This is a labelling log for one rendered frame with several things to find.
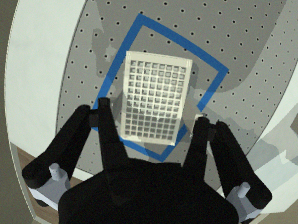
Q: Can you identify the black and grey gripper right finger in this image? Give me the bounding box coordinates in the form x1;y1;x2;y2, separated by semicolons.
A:
170;96;273;224

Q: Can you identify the blue tape outline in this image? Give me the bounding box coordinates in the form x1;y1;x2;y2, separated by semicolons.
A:
92;13;229;162

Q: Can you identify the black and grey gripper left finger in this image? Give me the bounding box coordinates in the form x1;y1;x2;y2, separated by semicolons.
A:
22;87;141;211

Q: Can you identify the white well plate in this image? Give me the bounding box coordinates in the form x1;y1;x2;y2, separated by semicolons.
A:
121;51;192;146

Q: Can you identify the grey flat base plate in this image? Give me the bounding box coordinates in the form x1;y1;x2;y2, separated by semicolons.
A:
55;0;298;156

